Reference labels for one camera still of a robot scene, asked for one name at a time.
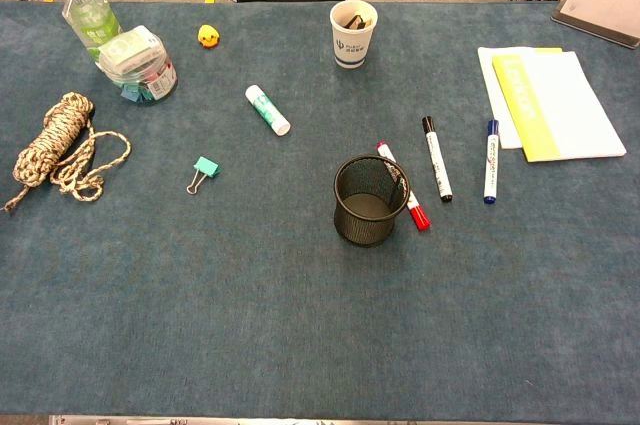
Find red marker pen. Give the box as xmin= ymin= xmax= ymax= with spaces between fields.
xmin=376 ymin=141 xmax=432 ymax=232

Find black marker pen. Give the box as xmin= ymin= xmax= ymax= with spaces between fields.
xmin=421 ymin=116 xmax=454 ymax=203

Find blue marker pen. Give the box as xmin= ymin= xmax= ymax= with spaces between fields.
xmin=482 ymin=119 xmax=502 ymax=205

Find black mesh pen cup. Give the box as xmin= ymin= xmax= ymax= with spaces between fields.
xmin=333 ymin=154 xmax=412 ymax=248

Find white green glue stick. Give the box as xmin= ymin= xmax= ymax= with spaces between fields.
xmin=244 ymin=84 xmax=292 ymax=137

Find teal binder clip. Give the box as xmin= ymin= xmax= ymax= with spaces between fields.
xmin=186 ymin=155 xmax=222 ymax=196

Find blue felt table cloth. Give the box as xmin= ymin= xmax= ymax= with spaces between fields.
xmin=0 ymin=0 xmax=640 ymax=419

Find white paper cup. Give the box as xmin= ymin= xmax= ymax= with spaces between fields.
xmin=329 ymin=0 xmax=379 ymax=69

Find binder clips in cup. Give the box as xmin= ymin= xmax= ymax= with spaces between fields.
xmin=339 ymin=8 xmax=374 ymax=30

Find yellow rubber duck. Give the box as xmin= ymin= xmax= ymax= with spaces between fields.
xmin=197 ymin=24 xmax=222 ymax=50

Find white paper sheet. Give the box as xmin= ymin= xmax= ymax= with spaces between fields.
xmin=477 ymin=46 xmax=564 ymax=150

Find clear plastic clip jar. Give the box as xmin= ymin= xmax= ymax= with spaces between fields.
xmin=98 ymin=24 xmax=179 ymax=107

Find clear plastic water bottle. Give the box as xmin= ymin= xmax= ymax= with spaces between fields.
xmin=54 ymin=0 xmax=124 ymax=64

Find grey closed laptop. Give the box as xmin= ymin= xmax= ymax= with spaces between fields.
xmin=550 ymin=0 xmax=640 ymax=50

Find beige braided rope bundle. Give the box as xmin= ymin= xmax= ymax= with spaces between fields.
xmin=1 ymin=91 xmax=133 ymax=214

